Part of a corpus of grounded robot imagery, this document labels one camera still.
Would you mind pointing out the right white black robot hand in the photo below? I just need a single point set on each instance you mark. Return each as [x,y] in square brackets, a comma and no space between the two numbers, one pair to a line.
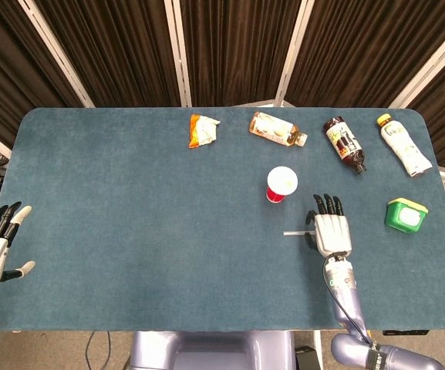
[332,233]

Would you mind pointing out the transparent plastic straw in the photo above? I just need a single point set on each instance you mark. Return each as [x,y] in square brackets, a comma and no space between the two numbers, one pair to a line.
[293,233]

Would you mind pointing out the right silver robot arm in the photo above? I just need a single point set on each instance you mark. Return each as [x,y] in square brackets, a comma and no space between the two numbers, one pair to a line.
[346,304]

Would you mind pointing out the red paper cup white lid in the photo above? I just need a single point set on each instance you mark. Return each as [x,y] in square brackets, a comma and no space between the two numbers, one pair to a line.
[282,181]

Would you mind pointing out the green wet wipes box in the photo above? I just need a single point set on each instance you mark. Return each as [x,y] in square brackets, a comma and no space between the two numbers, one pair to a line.
[405,216]

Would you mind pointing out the dark tea bottle black cap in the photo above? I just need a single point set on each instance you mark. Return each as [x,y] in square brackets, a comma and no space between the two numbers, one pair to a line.
[345,144]

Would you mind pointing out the white bottle yellow cap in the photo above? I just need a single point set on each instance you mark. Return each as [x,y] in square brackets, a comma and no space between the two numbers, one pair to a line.
[403,148]

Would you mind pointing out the white table leg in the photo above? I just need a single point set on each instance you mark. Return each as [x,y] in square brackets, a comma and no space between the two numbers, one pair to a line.
[317,350]

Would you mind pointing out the amber tea bottle white cap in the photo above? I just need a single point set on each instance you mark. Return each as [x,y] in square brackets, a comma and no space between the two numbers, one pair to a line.
[274,129]

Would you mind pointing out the black table control panel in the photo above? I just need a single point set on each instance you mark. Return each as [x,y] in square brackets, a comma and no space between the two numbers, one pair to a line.
[405,332]

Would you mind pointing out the black box on floor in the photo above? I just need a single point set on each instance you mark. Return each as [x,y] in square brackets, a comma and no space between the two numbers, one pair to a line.
[307,358]

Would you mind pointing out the orange white snack bag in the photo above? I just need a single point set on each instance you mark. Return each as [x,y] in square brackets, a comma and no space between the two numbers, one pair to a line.
[203,131]

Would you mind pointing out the silver robot torso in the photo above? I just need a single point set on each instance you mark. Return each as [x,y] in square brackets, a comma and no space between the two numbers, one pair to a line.
[206,350]

